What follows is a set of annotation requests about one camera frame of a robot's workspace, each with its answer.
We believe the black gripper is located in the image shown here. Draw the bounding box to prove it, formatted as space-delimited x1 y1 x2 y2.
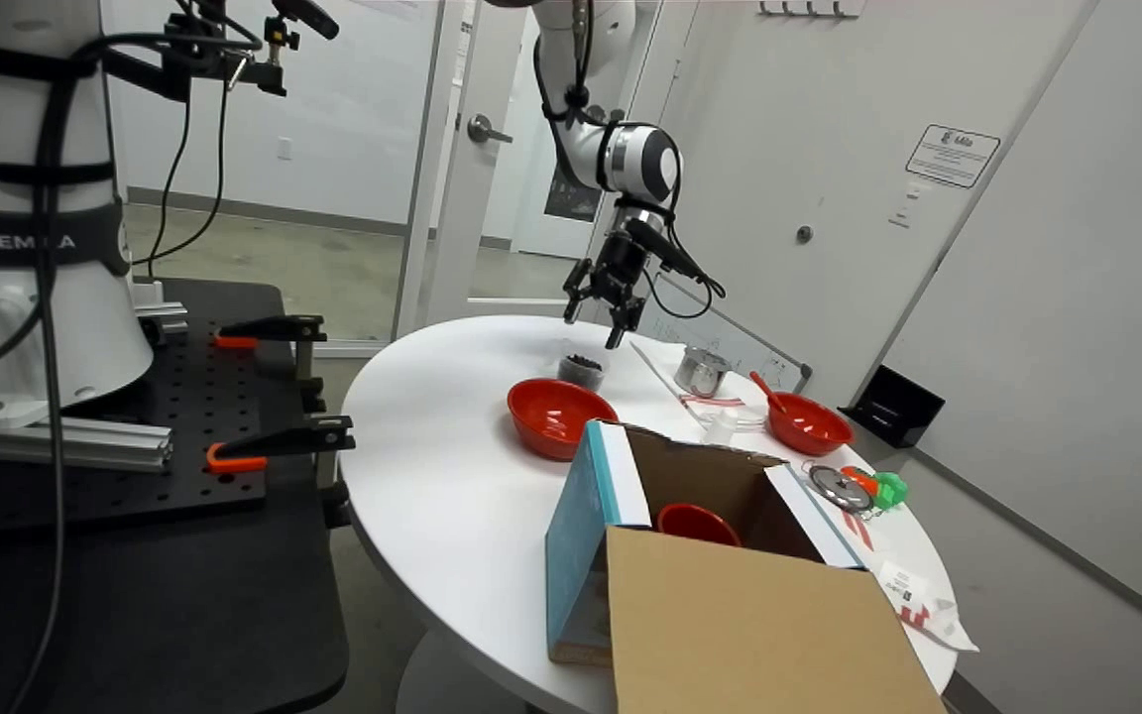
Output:
560 210 667 351

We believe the red plastic bowl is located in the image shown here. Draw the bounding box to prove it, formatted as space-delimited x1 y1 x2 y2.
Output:
502 375 622 462
747 367 858 458

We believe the small silver metal pot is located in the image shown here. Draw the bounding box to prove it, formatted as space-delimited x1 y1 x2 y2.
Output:
670 344 733 401

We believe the small grey-framed whiteboard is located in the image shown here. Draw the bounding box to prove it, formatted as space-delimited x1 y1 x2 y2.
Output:
632 268 817 397

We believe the white door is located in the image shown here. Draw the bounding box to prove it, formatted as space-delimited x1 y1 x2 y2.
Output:
387 0 564 342

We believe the small metal dish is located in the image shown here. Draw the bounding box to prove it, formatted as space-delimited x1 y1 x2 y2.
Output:
804 458 876 514

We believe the open black case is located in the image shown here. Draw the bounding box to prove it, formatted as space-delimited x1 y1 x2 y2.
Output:
843 359 946 450

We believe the orange and green toy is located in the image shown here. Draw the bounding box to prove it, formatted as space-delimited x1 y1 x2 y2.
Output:
850 462 911 514

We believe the blue printed cardboard box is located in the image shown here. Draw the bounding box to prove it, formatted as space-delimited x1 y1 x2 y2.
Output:
544 416 950 714

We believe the crumpled white plastic bag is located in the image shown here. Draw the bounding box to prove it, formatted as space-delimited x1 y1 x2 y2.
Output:
801 489 985 659

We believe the black breadboard table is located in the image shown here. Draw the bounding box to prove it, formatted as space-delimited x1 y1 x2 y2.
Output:
0 273 353 714

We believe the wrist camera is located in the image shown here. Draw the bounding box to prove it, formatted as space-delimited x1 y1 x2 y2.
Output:
625 215 728 300

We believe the metal door handle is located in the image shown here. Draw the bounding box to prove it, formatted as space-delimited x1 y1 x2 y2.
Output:
464 112 514 151

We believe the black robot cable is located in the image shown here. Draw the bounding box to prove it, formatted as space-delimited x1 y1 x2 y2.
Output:
526 0 723 325

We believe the black clamp orange handle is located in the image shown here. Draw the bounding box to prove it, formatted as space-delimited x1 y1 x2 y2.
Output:
203 412 359 485
205 310 333 359

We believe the white switch plate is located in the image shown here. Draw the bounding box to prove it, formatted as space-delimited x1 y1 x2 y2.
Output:
757 0 864 25

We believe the white paper wall sign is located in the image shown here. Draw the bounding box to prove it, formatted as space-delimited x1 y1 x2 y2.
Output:
903 120 1006 195

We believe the thin black cable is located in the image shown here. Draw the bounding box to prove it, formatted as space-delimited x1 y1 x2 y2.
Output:
132 51 238 273

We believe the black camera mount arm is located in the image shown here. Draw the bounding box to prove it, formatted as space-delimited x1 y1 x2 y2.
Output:
152 0 346 97

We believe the aluminium profile rail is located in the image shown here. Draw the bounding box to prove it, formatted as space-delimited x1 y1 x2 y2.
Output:
0 409 177 477

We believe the thick black cable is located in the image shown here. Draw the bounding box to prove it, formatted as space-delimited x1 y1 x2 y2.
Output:
7 25 119 714

